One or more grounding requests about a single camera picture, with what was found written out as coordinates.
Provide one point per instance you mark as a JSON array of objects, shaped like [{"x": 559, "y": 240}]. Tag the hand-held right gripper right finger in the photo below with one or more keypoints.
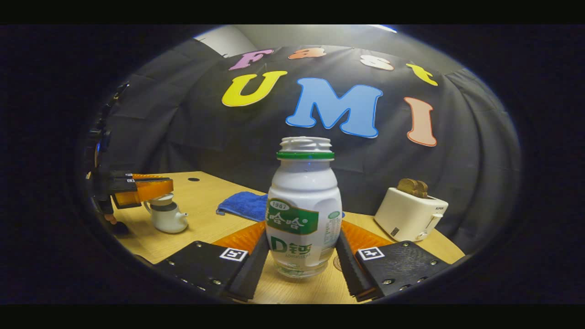
[{"x": 349, "y": 269}]

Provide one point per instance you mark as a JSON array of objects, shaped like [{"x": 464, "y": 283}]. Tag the black backdrop cloth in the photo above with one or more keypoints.
[{"x": 192, "y": 132}]

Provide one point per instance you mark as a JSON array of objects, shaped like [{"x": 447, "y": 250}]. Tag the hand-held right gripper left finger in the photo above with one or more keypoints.
[{"x": 251, "y": 269}]

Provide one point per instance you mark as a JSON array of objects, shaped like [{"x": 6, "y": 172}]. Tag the round brown coaster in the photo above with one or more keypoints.
[{"x": 337, "y": 264}]

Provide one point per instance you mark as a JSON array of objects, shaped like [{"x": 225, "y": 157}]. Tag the white toaster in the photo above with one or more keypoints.
[{"x": 406, "y": 217}]

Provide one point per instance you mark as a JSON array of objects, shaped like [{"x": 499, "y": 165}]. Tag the white water bottle green label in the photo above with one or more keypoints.
[{"x": 304, "y": 192}]

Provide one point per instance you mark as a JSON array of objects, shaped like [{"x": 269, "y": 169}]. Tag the blue towel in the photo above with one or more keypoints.
[{"x": 242, "y": 205}]

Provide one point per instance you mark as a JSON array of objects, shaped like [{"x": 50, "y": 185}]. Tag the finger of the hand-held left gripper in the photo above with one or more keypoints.
[
  {"x": 137, "y": 176},
  {"x": 146, "y": 191}
]

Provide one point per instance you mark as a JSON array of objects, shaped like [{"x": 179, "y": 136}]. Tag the white blue teacup lid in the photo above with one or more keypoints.
[{"x": 164, "y": 199}]

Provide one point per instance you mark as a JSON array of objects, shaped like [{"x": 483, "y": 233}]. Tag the brown bread slice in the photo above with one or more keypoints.
[{"x": 411, "y": 186}]

